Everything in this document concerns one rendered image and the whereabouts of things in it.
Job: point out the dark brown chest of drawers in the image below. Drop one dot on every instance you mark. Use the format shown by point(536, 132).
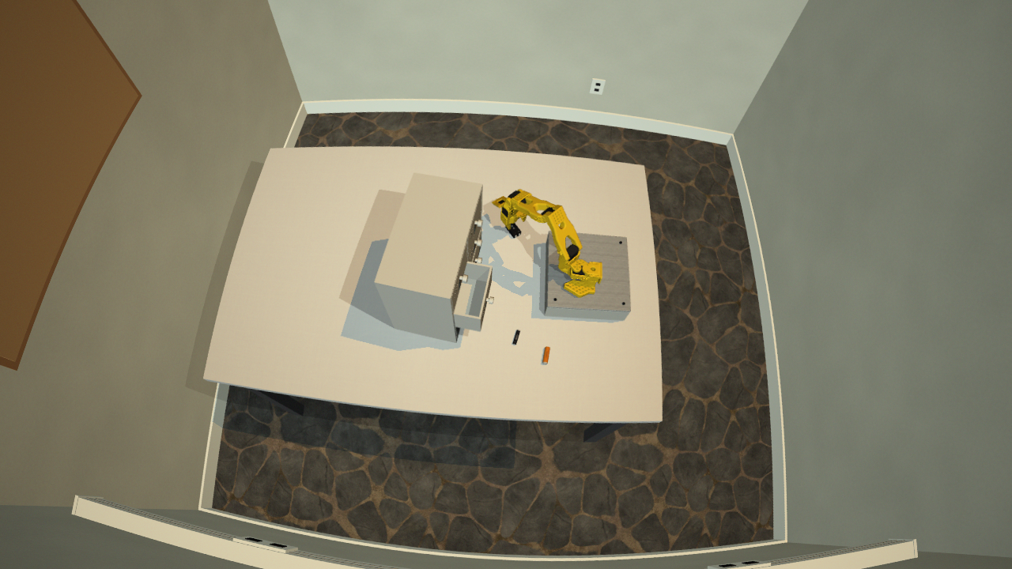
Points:
point(417, 274)

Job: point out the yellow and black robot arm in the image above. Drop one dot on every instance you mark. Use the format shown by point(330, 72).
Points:
point(554, 215)

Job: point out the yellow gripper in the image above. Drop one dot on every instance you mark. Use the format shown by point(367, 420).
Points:
point(507, 222)

